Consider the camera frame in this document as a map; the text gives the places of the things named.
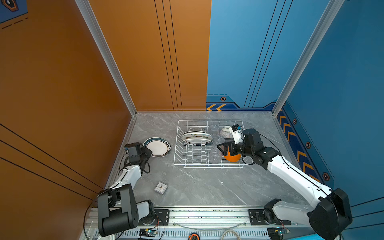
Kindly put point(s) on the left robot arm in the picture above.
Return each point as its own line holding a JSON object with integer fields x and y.
{"x": 118, "y": 210}

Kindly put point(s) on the circuit board right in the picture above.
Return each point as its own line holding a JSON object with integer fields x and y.
{"x": 277, "y": 233}

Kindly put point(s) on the small white square clock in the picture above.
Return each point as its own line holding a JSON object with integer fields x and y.
{"x": 161, "y": 188}

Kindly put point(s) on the orange black round object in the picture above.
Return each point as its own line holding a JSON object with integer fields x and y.
{"x": 194, "y": 236}

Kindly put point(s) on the clear glass middle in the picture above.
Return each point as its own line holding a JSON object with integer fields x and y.
{"x": 218, "y": 140}

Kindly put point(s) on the clear glass front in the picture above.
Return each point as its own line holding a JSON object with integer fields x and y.
{"x": 215, "y": 157}

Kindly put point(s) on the clear glass back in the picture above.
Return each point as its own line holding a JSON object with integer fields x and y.
{"x": 213, "y": 130}

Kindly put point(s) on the aluminium front rail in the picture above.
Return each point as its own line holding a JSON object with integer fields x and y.
{"x": 200, "y": 217}

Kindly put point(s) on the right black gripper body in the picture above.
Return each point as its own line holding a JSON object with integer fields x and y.
{"x": 245, "y": 150}

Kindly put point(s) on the green circuit board left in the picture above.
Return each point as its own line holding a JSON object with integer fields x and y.
{"x": 147, "y": 234}

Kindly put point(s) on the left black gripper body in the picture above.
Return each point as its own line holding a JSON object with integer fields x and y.
{"x": 145, "y": 154}

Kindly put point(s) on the green red rimmed plate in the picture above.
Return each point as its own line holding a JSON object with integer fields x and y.
{"x": 159, "y": 147}

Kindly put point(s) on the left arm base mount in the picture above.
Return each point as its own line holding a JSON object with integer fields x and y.
{"x": 159, "y": 217}

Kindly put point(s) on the clear glass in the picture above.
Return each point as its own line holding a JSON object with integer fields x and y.
{"x": 218, "y": 140}
{"x": 215, "y": 157}
{"x": 213, "y": 130}

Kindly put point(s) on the orange bowl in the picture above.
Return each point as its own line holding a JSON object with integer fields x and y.
{"x": 232, "y": 158}

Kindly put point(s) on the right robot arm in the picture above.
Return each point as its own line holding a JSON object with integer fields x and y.
{"x": 328, "y": 211}

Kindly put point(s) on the watermelon pattern plate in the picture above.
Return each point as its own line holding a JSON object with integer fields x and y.
{"x": 196, "y": 134}

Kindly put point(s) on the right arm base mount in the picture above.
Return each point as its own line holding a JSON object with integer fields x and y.
{"x": 263, "y": 217}

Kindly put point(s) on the white wire dish rack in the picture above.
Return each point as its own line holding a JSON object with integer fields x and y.
{"x": 197, "y": 156}

